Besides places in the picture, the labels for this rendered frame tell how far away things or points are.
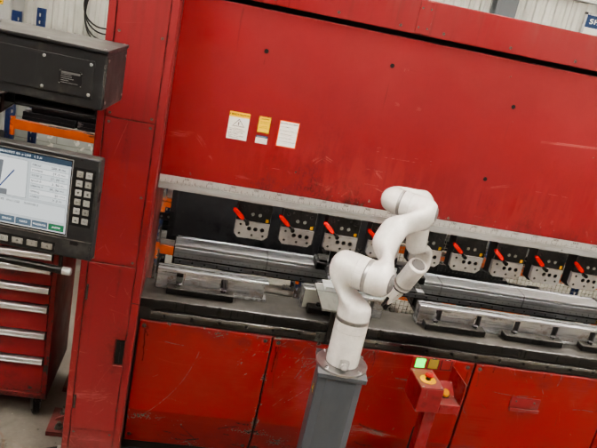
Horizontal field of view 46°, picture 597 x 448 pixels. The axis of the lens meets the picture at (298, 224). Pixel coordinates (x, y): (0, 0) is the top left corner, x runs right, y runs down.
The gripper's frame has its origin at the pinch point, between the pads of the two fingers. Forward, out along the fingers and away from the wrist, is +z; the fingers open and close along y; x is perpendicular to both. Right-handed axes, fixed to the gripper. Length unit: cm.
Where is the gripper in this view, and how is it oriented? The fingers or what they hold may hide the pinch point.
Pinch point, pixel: (386, 304)
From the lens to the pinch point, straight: 322.7
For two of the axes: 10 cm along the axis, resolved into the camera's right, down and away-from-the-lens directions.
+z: -3.5, 6.1, 7.1
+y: -7.0, 3.3, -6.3
